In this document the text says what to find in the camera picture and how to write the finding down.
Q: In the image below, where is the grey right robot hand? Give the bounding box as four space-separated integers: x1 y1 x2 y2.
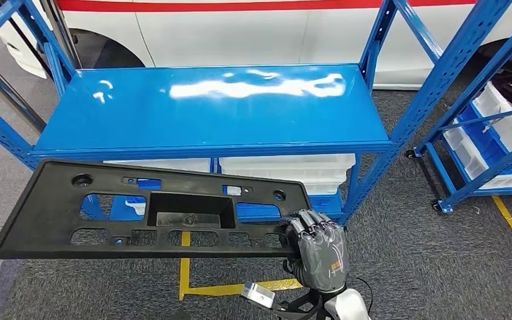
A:
279 209 351 295

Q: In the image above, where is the black plastic panel part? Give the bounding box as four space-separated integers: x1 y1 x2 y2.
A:
0 159 314 261

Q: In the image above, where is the blue metal shelf rack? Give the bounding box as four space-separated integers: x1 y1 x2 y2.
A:
0 0 512 227
406 13 512 215

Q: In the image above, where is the yellow floor tape outline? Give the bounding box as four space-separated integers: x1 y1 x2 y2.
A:
178 231 304 303

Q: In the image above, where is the blue plastic bin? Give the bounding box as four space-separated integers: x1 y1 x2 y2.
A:
457 103 511 171

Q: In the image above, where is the white car with red stripe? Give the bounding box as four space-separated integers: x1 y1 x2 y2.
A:
0 0 512 92

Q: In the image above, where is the dark grey bar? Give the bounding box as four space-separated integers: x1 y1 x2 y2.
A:
0 53 47 133

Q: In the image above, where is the thin black cable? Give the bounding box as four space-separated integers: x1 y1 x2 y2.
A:
355 277 375 315

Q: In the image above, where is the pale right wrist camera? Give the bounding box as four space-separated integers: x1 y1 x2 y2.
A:
240 281 277 309

